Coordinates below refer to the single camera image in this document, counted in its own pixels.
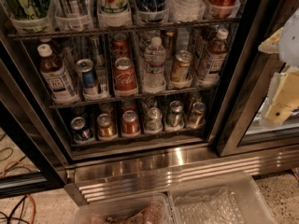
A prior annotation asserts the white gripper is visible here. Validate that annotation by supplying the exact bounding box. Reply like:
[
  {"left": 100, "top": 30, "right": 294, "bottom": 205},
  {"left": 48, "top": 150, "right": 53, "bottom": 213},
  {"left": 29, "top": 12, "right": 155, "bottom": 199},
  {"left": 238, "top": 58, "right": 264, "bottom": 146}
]
[{"left": 258, "top": 28, "right": 299, "bottom": 125}]

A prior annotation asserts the tea bottle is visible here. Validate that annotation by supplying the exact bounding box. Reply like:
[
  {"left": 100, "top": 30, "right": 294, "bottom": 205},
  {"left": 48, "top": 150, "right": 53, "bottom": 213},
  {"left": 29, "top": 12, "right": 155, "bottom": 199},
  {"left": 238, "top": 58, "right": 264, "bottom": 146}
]
[
  {"left": 197, "top": 28, "right": 229, "bottom": 87},
  {"left": 37, "top": 44, "right": 78, "bottom": 105},
  {"left": 194, "top": 25, "right": 218, "bottom": 70}
]

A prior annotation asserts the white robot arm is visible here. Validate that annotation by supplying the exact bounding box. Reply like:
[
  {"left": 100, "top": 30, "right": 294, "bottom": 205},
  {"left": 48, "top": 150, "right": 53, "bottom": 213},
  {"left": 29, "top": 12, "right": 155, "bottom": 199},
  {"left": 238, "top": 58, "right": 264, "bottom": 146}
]
[{"left": 258, "top": 9, "right": 299, "bottom": 125}]

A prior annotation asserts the fridge glass door right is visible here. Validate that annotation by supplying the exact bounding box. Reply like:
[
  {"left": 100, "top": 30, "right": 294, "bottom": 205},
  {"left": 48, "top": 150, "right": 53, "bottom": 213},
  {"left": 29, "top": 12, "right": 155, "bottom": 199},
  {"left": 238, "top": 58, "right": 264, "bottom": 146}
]
[{"left": 217, "top": 0, "right": 298, "bottom": 156}]

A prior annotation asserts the fridge glass door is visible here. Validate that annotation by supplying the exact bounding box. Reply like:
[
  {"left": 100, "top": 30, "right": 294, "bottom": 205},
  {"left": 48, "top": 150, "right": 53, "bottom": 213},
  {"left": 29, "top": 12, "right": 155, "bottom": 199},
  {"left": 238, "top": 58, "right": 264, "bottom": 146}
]
[
  {"left": 217, "top": 0, "right": 298, "bottom": 156},
  {"left": 0, "top": 35, "right": 66, "bottom": 198}
]

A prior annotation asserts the gold soda can middle shelf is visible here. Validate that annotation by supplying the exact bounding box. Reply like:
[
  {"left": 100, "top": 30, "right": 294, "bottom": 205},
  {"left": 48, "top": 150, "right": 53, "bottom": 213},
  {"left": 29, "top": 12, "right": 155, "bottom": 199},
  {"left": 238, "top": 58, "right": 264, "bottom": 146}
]
[{"left": 170, "top": 50, "right": 193, "bottom": 89}]

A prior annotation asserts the green can bottom shelf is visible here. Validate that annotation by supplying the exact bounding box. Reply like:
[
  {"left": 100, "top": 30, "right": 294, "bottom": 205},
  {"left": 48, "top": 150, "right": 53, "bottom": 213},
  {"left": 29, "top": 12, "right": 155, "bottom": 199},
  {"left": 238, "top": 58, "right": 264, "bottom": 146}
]
[{"left": 165, "top": 101, "right": 183, "bottom": 131}]

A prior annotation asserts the clear bottle top shelf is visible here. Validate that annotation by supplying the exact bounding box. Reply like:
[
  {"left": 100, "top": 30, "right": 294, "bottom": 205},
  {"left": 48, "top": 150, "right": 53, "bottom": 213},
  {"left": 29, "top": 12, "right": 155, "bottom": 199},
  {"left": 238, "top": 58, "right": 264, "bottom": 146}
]
[{"left": 166, "top": 0, "right": 206, "bottom": 22}]

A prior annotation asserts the clear water bottle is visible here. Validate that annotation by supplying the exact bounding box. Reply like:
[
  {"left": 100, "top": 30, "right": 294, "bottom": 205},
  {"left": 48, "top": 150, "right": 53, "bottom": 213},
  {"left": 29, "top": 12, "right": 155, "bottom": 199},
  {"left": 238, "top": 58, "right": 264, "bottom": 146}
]
[{"left": 143, "top": 36, "right": 166, "bottom": 93}]

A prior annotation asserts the silver can bottom shelf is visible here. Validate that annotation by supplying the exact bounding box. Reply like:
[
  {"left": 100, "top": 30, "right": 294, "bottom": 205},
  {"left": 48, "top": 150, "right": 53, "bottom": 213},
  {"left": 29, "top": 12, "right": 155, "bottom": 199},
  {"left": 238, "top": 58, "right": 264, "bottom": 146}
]
[{"left": 144, "top": 107, "right": 163, "bottom": 133}]

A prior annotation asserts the red can bottom shelf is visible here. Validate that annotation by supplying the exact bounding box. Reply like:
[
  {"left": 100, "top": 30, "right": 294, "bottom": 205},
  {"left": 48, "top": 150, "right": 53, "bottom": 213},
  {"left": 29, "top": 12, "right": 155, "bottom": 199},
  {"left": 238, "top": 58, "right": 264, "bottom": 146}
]
[{"left": 121, "top": 110, "right": 140, "bottom": 135}]

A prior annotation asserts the blue can bottom shelf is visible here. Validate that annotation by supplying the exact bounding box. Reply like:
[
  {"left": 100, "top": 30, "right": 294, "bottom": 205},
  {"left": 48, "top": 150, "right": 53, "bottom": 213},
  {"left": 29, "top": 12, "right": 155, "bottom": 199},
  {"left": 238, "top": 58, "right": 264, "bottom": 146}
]
[{"left": 70, "top": 117, "right": 94, "bottom": 142}]

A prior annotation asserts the steel fridge base grille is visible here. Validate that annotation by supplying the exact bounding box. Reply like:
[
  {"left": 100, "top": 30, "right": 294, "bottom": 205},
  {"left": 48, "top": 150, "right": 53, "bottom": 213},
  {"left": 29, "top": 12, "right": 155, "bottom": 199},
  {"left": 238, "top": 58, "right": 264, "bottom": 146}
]
[{"left": 64, "top": 145, "right": 299, "bottom": 206}]

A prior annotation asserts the silver bottle top shelf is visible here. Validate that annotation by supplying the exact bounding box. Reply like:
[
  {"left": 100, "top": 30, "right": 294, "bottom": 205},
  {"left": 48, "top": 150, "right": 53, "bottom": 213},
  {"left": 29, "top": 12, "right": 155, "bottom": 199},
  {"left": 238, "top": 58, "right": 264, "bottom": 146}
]
[{"left": 59, "top": 0, "right": 88, "bottom": 18}]

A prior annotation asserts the fridge glass door left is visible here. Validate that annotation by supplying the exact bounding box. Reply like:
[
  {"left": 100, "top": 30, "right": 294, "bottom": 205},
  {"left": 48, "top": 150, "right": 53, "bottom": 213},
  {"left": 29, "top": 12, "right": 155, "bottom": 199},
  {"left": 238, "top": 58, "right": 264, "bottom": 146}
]
[{"left": 0, "top": 35, "right": 66, "bottom": 198}]

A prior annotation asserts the green bottle top shelf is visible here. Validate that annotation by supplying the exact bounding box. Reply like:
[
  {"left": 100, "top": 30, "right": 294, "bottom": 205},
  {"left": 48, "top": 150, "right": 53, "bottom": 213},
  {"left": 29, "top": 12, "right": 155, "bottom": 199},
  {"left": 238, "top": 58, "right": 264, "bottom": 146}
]
[{"left": 6, "top": 0, "right": 50, "bottom": 21}]

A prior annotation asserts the gold can bottom right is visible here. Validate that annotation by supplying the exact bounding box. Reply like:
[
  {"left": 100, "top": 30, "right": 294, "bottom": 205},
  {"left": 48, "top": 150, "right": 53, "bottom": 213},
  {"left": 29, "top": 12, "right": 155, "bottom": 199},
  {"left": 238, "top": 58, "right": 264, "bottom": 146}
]
[{"left": 187, "top": 102, "right": 206, "bottom": 126}]

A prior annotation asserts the gold can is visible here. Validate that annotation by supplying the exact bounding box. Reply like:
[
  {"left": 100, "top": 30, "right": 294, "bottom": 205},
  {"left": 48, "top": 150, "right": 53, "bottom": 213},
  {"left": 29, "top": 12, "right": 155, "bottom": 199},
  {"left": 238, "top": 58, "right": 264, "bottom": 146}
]
[
  {"left": 97, "top": 113, "right": 117, "bottom": 140},
  {"left": 187, "top": 102, "right": 206, "bottom": 126}
]

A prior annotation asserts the clear plastic bin right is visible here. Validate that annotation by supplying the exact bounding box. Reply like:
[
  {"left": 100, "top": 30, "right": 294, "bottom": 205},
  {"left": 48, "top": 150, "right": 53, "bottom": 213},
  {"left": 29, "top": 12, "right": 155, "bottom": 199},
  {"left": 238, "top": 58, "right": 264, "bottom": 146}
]
[{"left": 168, "top": 172, "right": 278, "bottom": 224}]

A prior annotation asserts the clear plastic bin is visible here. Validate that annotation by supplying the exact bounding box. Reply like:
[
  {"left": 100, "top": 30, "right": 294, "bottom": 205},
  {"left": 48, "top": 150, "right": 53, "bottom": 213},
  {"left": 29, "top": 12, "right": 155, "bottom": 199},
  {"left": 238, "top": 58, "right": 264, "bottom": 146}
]
[
  {"left": 168, "top": 172, "right": 278, "bottom": 224},
  {"left": 71, "top": 193, "right": 174, "bottom": 224}
]

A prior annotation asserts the red cola can front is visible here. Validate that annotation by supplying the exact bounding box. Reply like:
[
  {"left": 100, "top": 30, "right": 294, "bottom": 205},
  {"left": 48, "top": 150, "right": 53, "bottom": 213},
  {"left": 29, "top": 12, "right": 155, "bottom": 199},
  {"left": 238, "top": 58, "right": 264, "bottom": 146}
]
[{"left": 113, "top": 57, "right": 138, "bottom": 97}]

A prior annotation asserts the red cola can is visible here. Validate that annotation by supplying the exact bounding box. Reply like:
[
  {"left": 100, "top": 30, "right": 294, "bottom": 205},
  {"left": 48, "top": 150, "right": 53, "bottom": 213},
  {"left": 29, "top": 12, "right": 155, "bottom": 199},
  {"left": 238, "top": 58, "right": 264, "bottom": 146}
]
[
  {"left": 112, "top": 33, "right": 131, "bottom": 60},
  {"left": 113, "top": 57, "right": 138, "bottom": 97}
]

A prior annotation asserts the red cola can rear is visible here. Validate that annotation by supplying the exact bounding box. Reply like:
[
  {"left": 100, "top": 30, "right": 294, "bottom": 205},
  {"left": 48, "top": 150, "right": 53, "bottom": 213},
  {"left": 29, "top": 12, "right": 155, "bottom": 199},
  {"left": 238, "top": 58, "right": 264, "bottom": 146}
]
[{"left": 112, "top": 33, "right": 131, "bottom": 60}]

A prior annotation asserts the gold can bottom left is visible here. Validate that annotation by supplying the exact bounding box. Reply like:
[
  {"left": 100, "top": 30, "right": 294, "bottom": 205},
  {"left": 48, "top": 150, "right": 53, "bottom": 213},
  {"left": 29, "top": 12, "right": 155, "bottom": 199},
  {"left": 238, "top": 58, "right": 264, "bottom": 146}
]
[{"left": 97, "top": 113, "right": 117, "bottom": 140}]

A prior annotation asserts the clear plastic bin left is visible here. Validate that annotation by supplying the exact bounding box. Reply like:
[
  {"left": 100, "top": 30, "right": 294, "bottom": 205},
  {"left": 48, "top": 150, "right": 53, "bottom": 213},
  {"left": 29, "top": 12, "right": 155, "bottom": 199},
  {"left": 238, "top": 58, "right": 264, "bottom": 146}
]
[{"left": 71, "top": 193, "right": 174, "bottom": 224}]

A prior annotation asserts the blue soda can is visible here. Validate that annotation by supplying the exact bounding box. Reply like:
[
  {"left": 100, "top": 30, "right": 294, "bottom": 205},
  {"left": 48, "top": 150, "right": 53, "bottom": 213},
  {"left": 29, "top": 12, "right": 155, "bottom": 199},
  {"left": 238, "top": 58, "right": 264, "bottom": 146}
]
[{"left": 76, "top": 59, "right": 100, "bottom": 95}]

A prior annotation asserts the middle wire shelf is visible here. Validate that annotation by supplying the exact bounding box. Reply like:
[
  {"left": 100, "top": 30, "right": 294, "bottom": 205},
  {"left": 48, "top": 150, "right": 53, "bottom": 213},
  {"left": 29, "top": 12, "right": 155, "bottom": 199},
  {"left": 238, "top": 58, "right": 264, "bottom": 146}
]
[{"left": 49, "top": 86, "right": 217, "bottom": 109}]

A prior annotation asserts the wire shelf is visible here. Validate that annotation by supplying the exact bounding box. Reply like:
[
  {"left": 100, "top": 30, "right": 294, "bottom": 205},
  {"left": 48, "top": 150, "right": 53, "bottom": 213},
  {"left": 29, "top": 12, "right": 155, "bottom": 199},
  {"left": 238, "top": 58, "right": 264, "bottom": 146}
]
[
  {"left": 7, "top": 17, "right": 241, "bottom": 40},
  {"left": 49, "top": 86, "right": 217, "bottom": 109}
]

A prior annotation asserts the upper wire shelf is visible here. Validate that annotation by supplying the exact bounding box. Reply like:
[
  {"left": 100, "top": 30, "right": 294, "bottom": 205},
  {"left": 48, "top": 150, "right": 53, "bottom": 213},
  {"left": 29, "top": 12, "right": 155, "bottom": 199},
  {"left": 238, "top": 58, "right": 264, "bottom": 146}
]
[{"left": 7, "top": 17, "right": 241, "bottom": 40}]

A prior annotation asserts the orange cable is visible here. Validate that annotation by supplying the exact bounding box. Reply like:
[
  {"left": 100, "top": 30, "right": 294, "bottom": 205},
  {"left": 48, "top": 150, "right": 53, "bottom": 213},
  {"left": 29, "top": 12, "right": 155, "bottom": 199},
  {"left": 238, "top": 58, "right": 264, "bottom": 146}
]
[{"left": 0, "top": 161, "right": 38, "bottom": 224}]

